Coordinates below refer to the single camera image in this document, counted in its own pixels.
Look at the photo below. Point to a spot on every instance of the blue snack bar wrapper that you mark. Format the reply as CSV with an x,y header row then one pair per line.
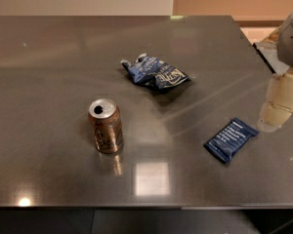
x,y
229,140

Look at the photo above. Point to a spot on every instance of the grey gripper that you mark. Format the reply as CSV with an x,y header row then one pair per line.
x,y
292,41

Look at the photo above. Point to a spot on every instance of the orange soda can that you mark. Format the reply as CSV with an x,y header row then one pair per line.
x,y
104,116

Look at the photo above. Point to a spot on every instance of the crumpled blue chip bag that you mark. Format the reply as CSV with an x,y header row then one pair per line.
x,y
154,72

